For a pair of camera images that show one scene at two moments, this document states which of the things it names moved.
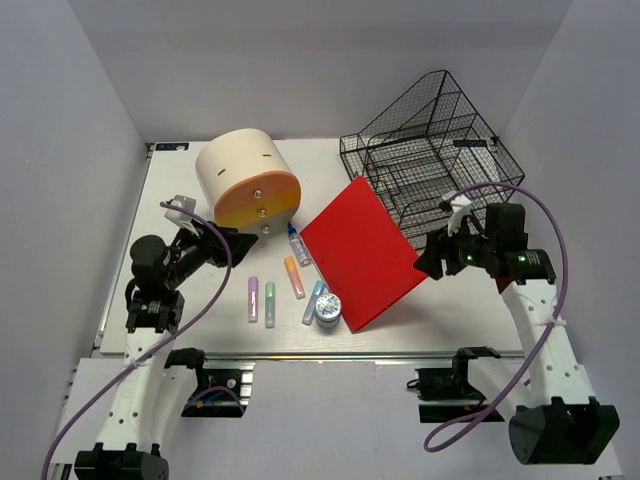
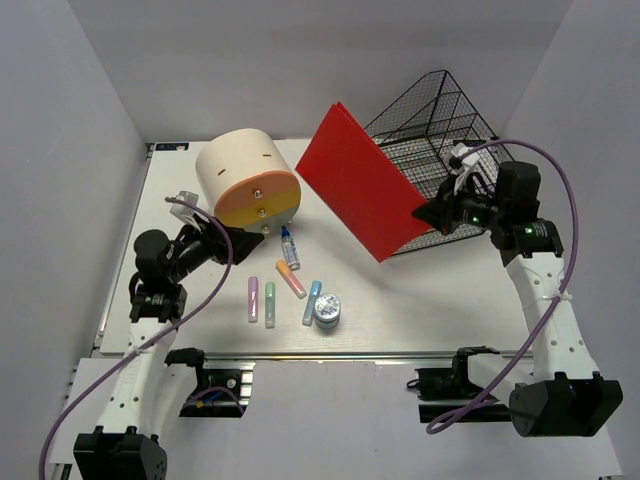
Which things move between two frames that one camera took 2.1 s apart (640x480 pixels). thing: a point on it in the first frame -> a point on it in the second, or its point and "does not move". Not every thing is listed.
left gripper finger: [239, 243] does not move
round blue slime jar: [327, 310] does not move
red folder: [364, 253] -> [364, 185]
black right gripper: [439, 246] -> [440, 212]
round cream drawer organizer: [248, 182] does not move
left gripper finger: [239, 243] does not move
